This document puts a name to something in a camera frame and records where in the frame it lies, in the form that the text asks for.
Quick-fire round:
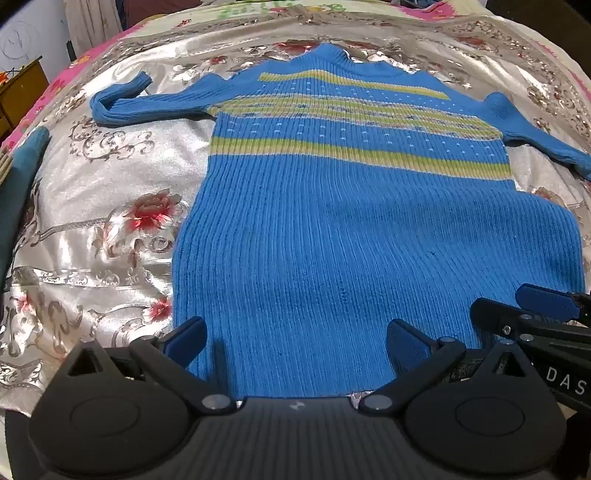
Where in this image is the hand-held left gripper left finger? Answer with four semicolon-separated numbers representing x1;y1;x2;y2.
60;316;237;415

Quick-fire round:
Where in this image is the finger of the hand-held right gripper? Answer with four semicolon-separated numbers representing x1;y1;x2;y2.
470;297;537;345
516;283;591;325

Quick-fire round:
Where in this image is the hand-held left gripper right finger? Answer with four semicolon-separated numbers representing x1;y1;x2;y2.
359;318;544;415

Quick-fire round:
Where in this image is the blue striped knit sweater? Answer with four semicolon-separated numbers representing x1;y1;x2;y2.
90;43;591;400

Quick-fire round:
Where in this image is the silver floral satin blanket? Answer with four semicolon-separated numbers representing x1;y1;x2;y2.
0;14;591;416

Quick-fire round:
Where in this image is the teal cloth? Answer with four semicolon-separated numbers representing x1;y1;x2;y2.
0;126;51;289

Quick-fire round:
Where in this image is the pink floral sheet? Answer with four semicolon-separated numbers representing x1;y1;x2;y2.
0;18;145;153

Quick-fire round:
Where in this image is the wooden cabinet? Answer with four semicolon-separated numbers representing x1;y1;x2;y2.
0;55;49;139

